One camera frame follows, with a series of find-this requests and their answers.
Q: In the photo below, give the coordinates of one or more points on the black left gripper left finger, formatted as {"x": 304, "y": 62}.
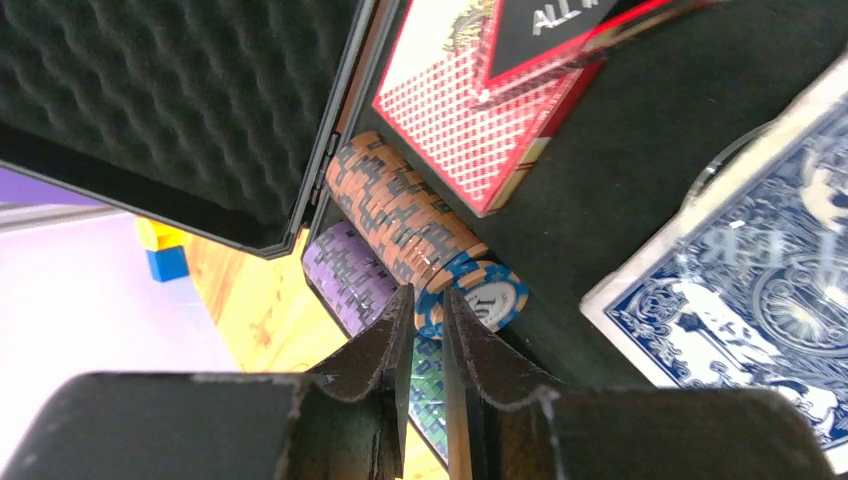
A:
{"x": 344, "y": 418}

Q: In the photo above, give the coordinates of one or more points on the blue playing card deck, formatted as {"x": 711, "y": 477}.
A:
{"x": 780, "y": 328}

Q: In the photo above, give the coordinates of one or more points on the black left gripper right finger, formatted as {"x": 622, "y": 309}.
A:
{"x": 509, "y": 419}

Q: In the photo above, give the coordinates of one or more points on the clear pink dealer button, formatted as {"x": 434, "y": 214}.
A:
{"x": 798, "y": 208}

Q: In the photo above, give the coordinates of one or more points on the teal poker chip stack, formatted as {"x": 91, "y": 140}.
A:
{"x": 426, "y": 398}

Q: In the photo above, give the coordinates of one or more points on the red playing card deck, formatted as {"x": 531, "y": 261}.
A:
{"x": 480, "y": 148}

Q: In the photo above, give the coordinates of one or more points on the coloured toy cylinders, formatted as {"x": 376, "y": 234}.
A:
{"x": 164, "y": 249}

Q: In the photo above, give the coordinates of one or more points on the red triangular card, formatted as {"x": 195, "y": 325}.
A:
{"x": 524, "y": 44}

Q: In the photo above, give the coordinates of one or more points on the purple poker chip stack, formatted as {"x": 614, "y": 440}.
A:
{"x": 348, "y": 277}

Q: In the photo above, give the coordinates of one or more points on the brown poker chip stack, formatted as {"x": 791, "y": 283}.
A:
{"x": 414, "y": 232}

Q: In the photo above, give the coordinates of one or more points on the black poker set case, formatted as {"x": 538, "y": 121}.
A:
{"x": 216, "y": 116}

